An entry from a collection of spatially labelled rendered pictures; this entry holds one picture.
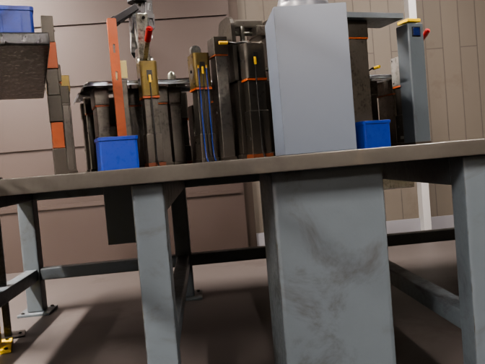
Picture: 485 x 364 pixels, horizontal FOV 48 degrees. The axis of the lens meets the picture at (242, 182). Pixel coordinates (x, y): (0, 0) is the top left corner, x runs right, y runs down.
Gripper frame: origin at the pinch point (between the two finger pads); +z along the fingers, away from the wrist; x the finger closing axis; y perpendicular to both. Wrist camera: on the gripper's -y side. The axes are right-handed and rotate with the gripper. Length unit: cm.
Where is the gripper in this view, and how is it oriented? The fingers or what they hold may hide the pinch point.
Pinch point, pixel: (136, 54)
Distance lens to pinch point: 206.3
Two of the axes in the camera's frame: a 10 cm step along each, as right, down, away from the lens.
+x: -3.6, -0.1, 9.3
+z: 0.8, 10.0, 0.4
